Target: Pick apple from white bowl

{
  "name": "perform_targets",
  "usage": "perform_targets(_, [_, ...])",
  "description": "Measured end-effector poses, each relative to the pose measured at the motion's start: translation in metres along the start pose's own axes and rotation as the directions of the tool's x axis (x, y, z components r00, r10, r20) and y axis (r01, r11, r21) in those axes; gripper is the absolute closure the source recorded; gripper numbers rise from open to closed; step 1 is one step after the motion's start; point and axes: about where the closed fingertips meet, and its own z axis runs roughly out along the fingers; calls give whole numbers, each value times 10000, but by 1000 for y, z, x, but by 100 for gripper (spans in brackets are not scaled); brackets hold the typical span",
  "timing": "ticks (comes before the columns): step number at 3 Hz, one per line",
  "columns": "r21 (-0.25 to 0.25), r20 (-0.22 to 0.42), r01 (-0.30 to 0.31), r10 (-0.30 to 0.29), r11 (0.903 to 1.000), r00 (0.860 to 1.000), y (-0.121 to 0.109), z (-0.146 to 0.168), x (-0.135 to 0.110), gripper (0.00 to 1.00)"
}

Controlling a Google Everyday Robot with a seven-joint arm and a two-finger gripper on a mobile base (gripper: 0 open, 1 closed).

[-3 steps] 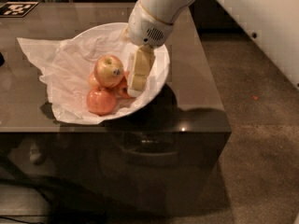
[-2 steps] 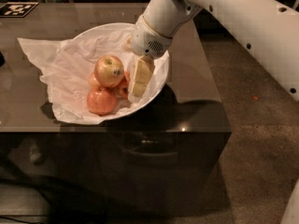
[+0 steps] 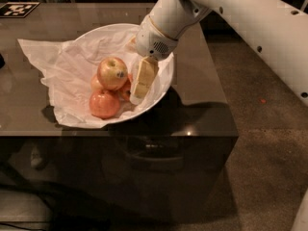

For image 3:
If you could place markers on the hidden back red apple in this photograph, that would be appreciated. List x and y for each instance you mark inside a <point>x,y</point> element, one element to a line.
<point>95,84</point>

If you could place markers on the top yellow-red apple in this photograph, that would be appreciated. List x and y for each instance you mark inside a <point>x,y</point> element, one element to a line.
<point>112,73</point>

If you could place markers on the dark object at left edge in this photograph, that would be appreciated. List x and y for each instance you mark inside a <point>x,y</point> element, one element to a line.
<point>2,61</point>

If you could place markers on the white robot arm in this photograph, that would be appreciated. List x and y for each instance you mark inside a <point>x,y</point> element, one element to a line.
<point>275,30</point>

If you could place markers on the right red apple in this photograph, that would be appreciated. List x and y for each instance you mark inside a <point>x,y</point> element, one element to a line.
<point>125,91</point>

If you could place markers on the black white fiducial marker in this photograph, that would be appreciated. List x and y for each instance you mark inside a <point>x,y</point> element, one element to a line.
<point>17,9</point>

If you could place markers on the white crumpled paper sheet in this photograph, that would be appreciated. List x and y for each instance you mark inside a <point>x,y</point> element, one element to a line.
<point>68,66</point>

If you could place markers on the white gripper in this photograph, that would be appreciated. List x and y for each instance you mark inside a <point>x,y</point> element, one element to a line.
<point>151,39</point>

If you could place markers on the front red apple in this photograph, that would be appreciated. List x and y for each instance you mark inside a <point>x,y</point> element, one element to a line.
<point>104,103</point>

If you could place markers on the white bowl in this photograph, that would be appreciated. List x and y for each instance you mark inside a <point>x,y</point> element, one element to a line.
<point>160,77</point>

